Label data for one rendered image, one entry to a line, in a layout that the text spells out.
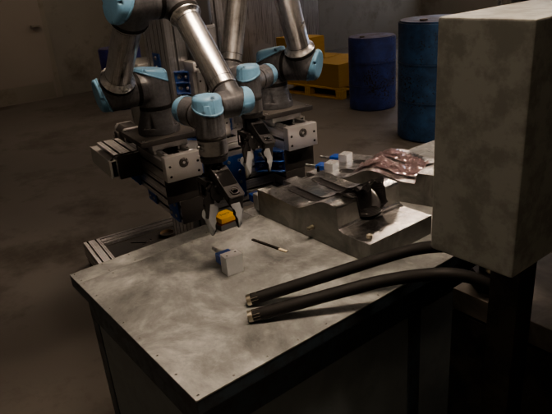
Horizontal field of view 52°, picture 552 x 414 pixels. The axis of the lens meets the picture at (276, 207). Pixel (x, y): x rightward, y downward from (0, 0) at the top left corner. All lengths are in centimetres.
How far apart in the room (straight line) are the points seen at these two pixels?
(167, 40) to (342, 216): 103
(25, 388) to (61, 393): 18
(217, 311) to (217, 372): 23
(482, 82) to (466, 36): 7
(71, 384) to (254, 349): 150
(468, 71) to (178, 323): 86
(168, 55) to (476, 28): 153
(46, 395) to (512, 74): 224
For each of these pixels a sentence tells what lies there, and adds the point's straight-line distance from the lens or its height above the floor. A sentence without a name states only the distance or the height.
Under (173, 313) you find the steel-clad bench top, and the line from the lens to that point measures 144.
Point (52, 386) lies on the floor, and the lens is 270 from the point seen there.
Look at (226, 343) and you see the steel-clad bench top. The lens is 131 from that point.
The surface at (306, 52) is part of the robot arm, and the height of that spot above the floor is 126.
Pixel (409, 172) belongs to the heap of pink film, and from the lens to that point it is 198.
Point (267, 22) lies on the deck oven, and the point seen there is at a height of 81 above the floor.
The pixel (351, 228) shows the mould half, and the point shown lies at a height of 86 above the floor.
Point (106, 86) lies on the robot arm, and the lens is 198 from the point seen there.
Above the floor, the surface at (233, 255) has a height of 85.
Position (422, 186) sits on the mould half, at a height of 87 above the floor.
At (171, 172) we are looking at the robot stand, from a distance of 198.
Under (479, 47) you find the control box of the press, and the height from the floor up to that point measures 143.
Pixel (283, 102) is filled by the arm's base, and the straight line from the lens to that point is 228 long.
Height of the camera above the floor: 156
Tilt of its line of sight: 23 degrees down
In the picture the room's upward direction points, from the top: 5 degrees counter-clockwise
